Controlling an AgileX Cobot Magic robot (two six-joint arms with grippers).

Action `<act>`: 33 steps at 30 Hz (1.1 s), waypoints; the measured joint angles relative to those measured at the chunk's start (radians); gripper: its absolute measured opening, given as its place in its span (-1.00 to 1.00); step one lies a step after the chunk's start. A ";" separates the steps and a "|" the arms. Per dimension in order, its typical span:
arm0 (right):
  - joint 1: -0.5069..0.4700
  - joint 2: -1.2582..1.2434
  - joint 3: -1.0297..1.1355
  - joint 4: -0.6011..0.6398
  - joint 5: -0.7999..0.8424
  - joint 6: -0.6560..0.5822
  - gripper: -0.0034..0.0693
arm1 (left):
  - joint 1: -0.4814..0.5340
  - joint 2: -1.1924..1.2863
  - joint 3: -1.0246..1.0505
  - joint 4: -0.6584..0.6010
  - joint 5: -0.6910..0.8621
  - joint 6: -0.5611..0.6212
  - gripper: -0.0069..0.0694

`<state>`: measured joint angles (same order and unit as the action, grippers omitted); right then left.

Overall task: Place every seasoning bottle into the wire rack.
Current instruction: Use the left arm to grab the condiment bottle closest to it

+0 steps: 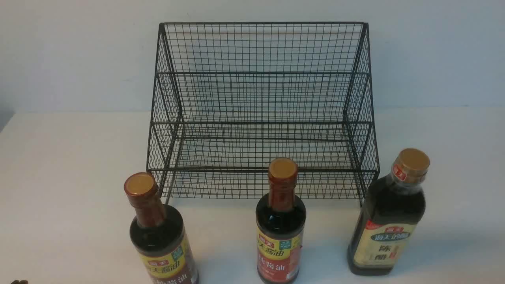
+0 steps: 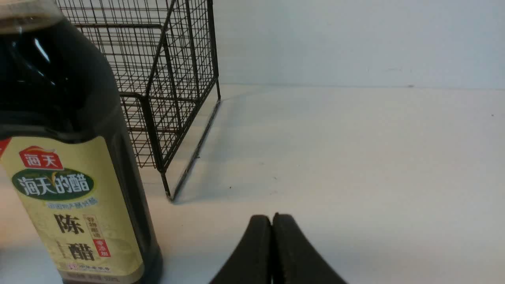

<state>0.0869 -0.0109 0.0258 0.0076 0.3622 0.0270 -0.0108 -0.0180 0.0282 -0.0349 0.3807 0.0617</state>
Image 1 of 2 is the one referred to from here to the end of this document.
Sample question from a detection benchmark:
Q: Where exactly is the dark vinegar bottle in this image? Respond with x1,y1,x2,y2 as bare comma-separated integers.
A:
347,148,430,276

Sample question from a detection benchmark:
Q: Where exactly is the black wire mesh rack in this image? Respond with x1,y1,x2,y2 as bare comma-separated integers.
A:
146,21,380,203

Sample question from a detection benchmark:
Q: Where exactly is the soy sauce bottle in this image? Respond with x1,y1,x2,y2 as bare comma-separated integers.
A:
255,158,307,284
124,172,200,284

